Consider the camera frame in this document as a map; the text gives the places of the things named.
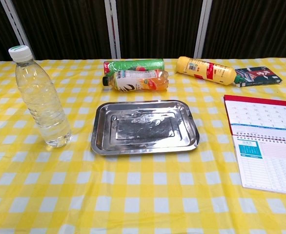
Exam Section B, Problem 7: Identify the yellow white checkered tablecloth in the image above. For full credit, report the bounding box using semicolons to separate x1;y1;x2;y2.
0;57;286;234

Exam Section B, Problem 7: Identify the orange juice bottle black cap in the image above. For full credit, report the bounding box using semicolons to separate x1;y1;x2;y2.
102;69;170;93

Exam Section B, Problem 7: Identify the dark blue printed box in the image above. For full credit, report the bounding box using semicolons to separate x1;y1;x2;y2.
233;66;283;88

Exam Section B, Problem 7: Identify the red spiral desk calendar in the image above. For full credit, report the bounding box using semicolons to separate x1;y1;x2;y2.
223;95;286;196

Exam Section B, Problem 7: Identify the white partition post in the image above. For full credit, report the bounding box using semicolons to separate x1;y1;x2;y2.
0;0;36;60
104;0;122;59
193;0;213;59

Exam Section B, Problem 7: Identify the green snack canister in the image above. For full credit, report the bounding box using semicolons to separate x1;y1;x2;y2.
103;58;164;75

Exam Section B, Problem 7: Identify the yellow bottle green cap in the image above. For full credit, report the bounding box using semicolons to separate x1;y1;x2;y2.
176;56;244;86

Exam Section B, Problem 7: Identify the transparent water bottle white cap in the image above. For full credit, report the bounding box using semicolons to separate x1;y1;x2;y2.
8;45;73;148

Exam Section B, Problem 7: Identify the rectangular metal tray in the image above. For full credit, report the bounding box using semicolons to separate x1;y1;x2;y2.
90;99;201;156

